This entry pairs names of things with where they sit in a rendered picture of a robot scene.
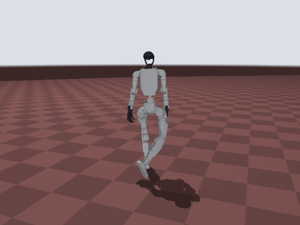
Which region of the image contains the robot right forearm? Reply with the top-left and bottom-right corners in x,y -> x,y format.
162,87 -> 169,108

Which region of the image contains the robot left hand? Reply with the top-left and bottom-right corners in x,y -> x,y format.
127,105 -> 135,123

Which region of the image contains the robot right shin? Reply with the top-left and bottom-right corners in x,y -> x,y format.
143,137 -> 164,166

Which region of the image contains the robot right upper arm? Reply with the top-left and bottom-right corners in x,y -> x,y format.
158,69 -> 167,93

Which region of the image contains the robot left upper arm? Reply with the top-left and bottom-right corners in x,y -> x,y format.
131,71 -> 140,94

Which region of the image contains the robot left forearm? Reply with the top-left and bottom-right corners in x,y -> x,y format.
128,88 -> 135,110

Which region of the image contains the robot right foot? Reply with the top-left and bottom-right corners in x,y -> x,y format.
136,160 -> 148,178

